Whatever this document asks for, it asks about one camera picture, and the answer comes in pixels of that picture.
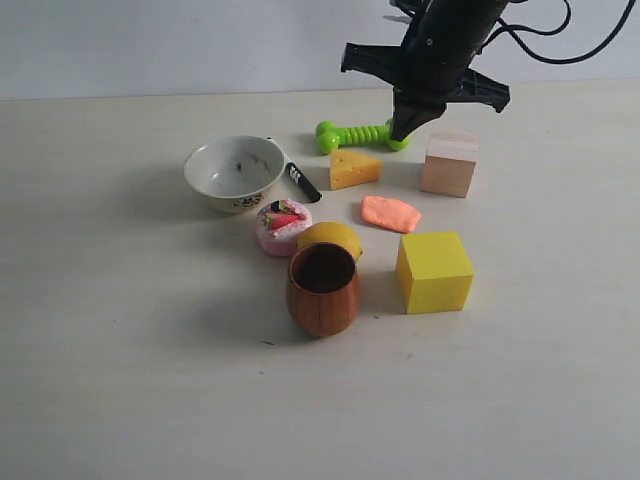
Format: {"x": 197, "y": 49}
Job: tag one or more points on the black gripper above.
{"x": 430, "y": 68}

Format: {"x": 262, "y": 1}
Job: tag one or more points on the orange toy piece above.
{"x": 389, "y": 213}

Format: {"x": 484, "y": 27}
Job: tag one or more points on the natural wooden cube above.
{"x": 450, "y": 162}

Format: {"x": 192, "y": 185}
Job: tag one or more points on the yellow toy cheese wedge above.
{"x": 348, "y": 169}

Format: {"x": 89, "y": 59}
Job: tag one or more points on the green toy dog bone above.
{"x": 329, "y": 136}

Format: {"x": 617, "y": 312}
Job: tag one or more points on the black marker pen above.
{"x": 298, "y": 177}

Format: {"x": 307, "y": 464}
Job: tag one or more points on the yellow toy lemon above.
{"x": 332, "y": 232}

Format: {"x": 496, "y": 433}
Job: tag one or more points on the yellow cube block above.
{"x": 434, "y": 272}

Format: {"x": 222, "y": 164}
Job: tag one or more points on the pink toy strawberry cake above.
{"x": 279, "y": 224}

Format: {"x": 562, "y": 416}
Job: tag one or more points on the white ceramic bowl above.
{"x": 235, "y": 174}

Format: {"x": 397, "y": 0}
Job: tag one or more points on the brown wooden cup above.
{"x": 323, "y": 293}

